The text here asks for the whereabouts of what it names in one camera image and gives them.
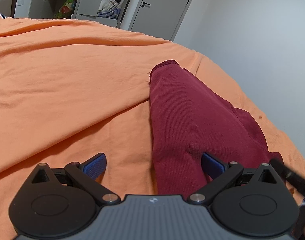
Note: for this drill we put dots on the colourful bag in wardrobe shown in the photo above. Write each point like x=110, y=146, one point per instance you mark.
x=66, y=10

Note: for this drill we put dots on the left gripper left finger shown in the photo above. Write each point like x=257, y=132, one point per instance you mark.
x=73, y=184

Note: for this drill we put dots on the white wall socket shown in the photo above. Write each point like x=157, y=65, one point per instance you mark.
x=20, y=3

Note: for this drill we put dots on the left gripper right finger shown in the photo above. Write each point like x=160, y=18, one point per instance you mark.
x=234, y=183

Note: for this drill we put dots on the orange bed sheet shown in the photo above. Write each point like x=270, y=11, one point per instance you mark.
x=70, y=89

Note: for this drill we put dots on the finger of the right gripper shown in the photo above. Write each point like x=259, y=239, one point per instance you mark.
x=289, y=175

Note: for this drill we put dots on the blue checkered pillow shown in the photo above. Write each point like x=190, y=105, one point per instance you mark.
x=3, y=16

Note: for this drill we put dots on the dark red knit garment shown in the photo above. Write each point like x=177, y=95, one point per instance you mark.
x=195, y=132

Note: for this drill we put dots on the grey room door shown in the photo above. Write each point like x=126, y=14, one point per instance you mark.
x=161, y=19

